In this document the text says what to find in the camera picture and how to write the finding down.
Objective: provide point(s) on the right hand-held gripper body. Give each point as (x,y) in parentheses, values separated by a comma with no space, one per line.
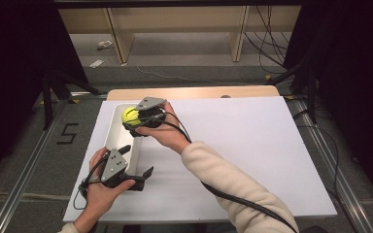
(150,113)

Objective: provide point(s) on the person's left hand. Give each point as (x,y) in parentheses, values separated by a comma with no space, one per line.
(99,195)

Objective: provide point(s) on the aluminium floor rail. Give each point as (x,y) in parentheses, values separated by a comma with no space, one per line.
(333,168)
(22,174)

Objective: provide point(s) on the wooden shelf unit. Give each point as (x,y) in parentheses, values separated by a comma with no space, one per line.
(178,29)

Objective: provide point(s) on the white rectangular plastic container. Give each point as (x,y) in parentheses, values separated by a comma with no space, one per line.
(119,142)

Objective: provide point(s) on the flat white paper strip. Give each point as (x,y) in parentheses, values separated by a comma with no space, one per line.
(96,63)

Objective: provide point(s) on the white board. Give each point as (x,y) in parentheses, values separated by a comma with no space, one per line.
(246,136)

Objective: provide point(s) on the black metal stand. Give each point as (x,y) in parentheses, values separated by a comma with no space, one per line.
(309,90)
(50,97)

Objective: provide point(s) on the dark curtain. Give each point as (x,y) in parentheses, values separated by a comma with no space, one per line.
(16,81)
(356,84)

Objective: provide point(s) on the small white packet with print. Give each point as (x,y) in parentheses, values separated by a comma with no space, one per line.
(105,44)

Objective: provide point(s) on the wooden table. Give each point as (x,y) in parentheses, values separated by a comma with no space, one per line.
(191,93)

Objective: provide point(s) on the yellow tennis ball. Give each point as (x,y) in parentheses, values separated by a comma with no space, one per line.
(130,117)

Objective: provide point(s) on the person's right hand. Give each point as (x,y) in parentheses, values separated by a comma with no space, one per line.
(168,132)

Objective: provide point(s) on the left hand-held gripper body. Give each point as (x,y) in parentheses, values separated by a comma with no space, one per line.
(114,166)

